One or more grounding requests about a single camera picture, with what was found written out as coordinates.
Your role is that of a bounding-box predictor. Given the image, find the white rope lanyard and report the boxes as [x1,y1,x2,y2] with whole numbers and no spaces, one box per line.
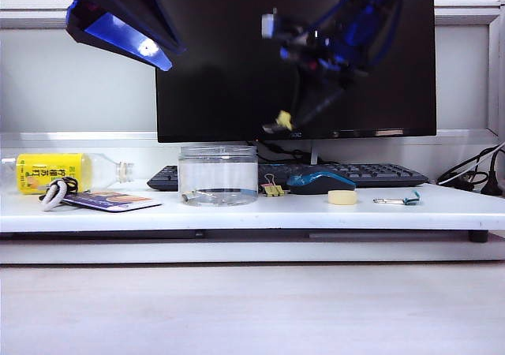
[40,180,69,213]

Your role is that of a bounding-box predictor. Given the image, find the cream masking tape roll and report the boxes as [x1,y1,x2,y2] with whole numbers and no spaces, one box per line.
[327,189,359,206]

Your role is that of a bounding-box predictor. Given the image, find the white desk riser board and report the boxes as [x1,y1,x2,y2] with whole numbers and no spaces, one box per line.
[0,181,505,242]

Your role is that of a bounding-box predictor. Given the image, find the black power cables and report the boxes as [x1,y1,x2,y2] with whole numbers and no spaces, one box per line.
[436,144,505,192]

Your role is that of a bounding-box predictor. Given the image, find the purple orange card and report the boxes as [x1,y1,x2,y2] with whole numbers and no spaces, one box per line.
[62,191,163,214]

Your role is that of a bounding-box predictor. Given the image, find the black monitor cable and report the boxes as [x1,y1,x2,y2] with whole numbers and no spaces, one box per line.
[254,140,316,165]

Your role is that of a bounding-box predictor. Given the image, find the blue and black mouse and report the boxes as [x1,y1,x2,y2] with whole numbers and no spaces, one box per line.
[286,172,357,196]

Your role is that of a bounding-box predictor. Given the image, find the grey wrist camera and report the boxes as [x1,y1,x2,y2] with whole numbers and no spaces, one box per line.
[261,13,279,39]

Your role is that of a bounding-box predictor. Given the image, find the black yellow cord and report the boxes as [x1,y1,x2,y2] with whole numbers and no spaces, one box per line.
[58,176,80,193]

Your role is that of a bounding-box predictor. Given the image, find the black computer monitor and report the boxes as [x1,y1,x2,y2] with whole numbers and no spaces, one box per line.
[152,0,438,166]

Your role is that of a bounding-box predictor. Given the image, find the yellow label plastic bottle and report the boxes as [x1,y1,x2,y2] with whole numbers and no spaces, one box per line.
[0,152,136,196]

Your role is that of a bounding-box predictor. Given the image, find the teal binder clip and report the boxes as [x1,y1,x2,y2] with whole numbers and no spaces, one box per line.
[372,190,422,207]

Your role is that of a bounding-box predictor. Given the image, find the black computer keyboard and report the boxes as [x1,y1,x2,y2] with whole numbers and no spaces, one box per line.
[146,162,430,192]

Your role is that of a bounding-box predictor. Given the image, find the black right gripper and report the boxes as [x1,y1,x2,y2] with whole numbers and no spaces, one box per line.
[279,23,372,127]

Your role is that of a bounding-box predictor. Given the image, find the clear plastic jar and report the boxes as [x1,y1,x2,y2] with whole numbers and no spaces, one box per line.
[178,144,260,207]

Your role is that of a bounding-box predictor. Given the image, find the black power plug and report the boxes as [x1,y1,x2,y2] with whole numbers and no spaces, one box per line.
[481,169,504,196]

